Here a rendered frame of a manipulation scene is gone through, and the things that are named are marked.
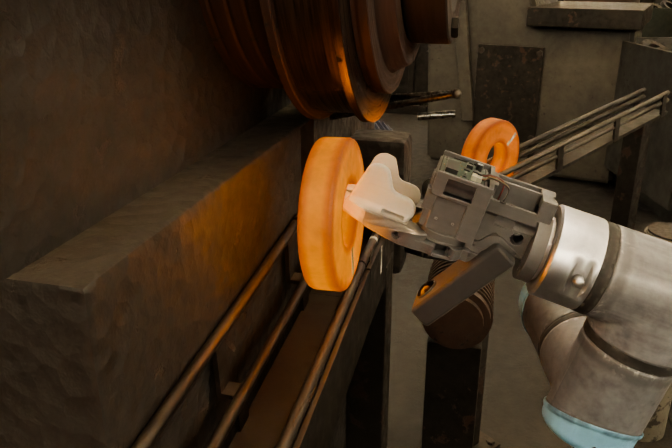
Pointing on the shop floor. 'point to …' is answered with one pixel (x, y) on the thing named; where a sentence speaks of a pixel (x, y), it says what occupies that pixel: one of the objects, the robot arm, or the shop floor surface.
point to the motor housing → (454, 368)
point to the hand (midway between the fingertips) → (336, 196)
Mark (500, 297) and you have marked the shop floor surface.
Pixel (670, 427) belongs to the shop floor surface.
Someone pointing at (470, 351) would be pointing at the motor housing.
